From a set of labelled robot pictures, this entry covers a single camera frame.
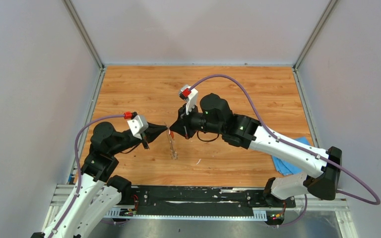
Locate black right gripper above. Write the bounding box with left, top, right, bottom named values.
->
left=169, top=102, right=223, bottom=140

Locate metal key organizer plate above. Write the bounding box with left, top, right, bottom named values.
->
left=164, top=123, right=178, bottom=160

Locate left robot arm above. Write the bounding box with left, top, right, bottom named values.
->
left=32, top=116, right=168, bottom=238

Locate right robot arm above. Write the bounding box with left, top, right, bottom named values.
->
left=170, top=93, right=342, bottom=207

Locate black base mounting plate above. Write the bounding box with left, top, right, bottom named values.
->
left=119, top=185, right=296, bottom=217

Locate blue cloth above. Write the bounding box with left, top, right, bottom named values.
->
left=271, top=136, right=313, bottom=177

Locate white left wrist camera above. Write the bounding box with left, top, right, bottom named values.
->
left=127, top=115, right=149, bottom=139

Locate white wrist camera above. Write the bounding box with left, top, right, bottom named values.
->
left=127, top=115, right=149, bottom=139
left=179, top=85, right=198, bottom=115

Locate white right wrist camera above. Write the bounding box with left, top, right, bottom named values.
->
left=179, top=85, right=198, bottom=115

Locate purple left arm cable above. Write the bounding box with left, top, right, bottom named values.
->
left=47, top=112, right=137, bottom=238

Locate aluminium rail base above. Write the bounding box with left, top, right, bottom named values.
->
left=39, top=183, right=359, bottom=238

